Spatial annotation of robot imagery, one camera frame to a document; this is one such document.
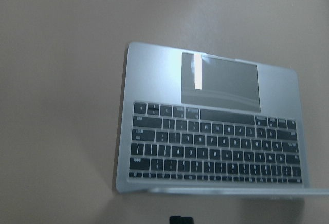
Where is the grey laptop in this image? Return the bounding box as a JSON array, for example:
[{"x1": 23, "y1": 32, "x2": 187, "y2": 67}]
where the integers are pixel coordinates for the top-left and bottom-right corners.
[{"x1": 116, "y1": 42, "x2": 328, "y2": 198}]

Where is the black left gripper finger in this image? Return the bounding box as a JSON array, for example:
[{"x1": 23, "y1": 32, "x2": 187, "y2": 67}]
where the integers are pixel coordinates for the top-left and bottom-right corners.
[{"x1": 169, "y1": 216, "x2": 193, "y2": 224}]

